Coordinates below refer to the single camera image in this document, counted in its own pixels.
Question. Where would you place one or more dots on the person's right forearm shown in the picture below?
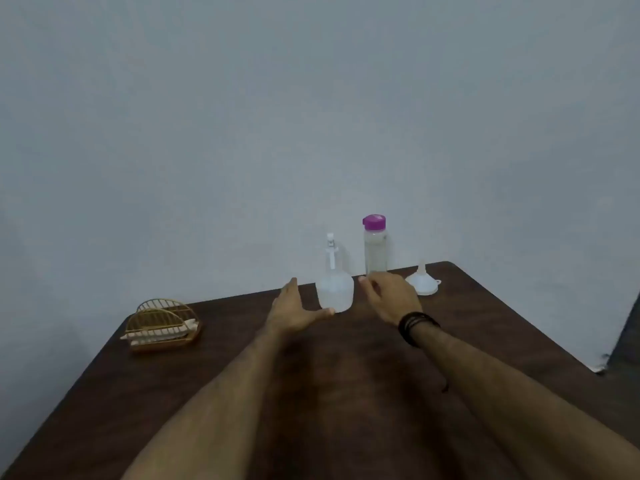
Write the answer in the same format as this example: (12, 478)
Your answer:
(500, 394)

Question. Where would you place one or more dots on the person's right hand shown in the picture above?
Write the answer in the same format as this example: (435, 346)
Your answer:
(392, 297)

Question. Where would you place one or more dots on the person's left forearm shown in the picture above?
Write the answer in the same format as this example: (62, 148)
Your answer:
(215, 419)

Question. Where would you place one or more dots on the clear water bottle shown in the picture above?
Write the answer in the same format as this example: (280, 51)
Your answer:
(376, 252)

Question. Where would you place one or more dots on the white plastic funnel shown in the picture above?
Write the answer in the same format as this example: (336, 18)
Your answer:
(423, 283)

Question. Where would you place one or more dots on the white paper napkins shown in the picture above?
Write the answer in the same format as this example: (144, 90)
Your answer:
(160, 332)

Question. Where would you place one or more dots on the white spray bottle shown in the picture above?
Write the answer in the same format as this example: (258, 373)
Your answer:
(335, 292)

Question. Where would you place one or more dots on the dark wooden table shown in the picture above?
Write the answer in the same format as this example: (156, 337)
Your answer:
(350, 384)

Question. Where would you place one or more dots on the person's left hand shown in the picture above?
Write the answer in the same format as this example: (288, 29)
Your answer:
(290, 314)

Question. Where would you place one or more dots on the purple bottle cap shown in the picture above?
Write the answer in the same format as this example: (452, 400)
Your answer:
(374, 222)

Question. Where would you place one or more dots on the white trigger sprayer head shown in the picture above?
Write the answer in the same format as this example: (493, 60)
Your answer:
(331, 243)

